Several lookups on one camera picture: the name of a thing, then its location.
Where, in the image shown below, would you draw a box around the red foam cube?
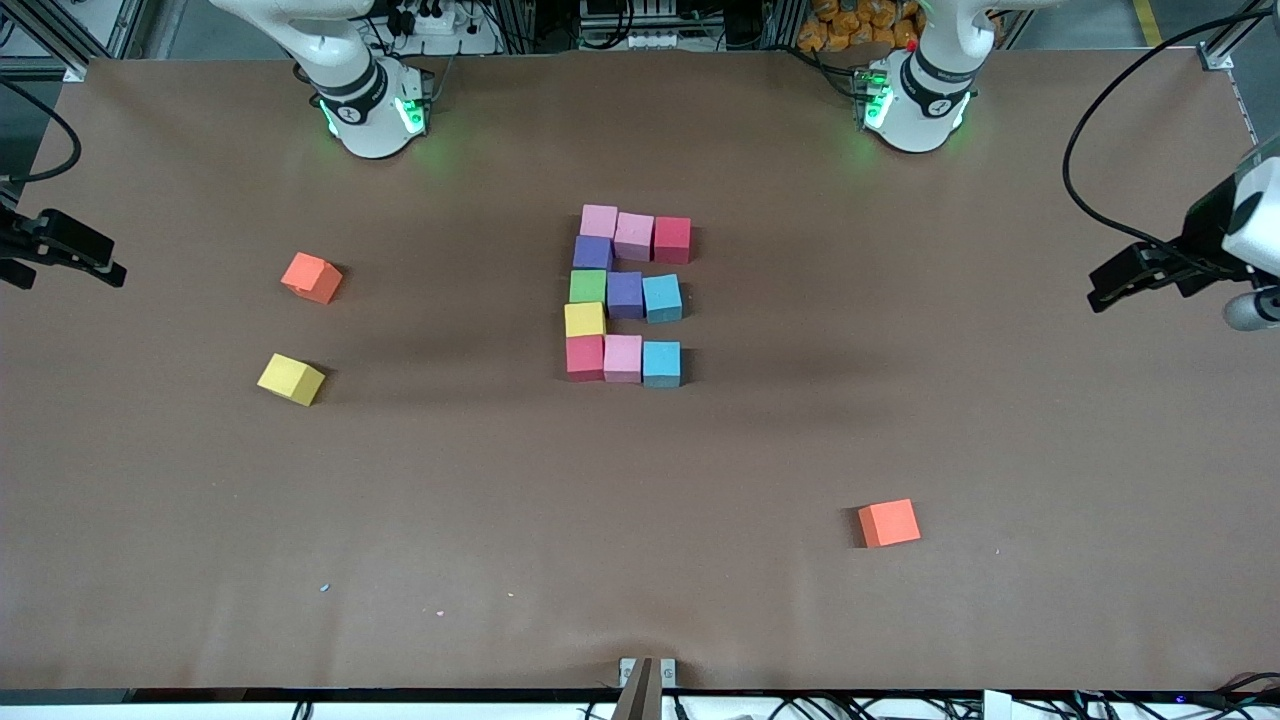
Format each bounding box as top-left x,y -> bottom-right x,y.
565,335 -> 606,383
653,216 -> 693,265

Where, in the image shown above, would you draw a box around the blue foam cube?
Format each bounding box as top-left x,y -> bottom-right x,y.
642,274 -> 684,325
641,341 -> 683,389

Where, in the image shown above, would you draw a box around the orange foam cube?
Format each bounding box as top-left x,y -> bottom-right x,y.
280,252 -> 344,305
858,498 -> 922,549

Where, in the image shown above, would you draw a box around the orange snack bags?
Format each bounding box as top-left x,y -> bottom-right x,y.
797,0 -> 926,53

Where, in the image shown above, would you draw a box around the white power strip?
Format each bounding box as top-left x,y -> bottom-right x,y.
385,0 -> 501,56

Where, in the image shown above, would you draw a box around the white electronic device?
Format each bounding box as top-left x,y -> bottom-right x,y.
580,0 -> 701,51

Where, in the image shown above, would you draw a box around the brown paper table cover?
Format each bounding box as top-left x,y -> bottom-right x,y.
0,48 -> 1280,693

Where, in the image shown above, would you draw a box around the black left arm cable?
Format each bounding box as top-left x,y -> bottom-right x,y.
1062,8 -> 1280,263

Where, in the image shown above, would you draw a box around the aluminium frame post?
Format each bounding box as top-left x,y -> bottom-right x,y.
30,0 -> 131,83
1200,0 -> 1280,71

